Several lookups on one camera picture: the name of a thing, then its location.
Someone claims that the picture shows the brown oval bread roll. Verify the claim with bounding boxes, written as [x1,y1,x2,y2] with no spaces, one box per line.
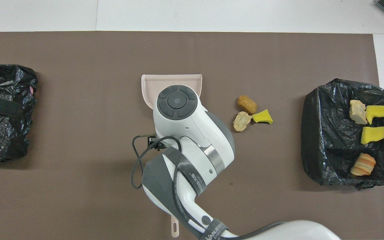
[237,95,258,115]

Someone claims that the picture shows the small yellow sponge piece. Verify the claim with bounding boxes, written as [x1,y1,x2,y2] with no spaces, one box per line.
[252,109,274,125]

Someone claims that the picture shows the black bag lined bin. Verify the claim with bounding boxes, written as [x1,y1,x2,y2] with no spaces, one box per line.
[0,64,38,164]
[301,78,384,190]

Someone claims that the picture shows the brown table mat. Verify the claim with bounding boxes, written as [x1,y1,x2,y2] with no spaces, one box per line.
[0,31,384,240]

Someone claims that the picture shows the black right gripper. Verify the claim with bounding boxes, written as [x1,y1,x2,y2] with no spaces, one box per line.
[146,133,166,150]

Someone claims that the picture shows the beige hand brush black bristles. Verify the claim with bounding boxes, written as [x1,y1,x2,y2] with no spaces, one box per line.
[171,214,180,238]

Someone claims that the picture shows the notched yellow sponge piece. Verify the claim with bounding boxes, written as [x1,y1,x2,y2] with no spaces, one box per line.
[365,105,384,125]

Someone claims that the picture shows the beige plastic dustpan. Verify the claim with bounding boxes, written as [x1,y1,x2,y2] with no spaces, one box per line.
[141,74,203,110]

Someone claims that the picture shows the yellow sponge wedge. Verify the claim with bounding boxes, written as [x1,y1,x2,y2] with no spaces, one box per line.
[360,126,384,145]

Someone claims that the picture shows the orange striped croissant piece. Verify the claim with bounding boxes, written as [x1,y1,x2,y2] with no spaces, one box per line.
[350,153,376,176]

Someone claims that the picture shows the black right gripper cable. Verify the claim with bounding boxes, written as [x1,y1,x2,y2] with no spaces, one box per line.
[131,133,183,190]

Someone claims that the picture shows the pale beige bread chunk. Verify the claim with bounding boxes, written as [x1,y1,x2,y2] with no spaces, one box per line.
[233,111,253,132]

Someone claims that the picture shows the striped bread slice beige side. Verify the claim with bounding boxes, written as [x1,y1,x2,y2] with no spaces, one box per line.
[349,99,368,125]

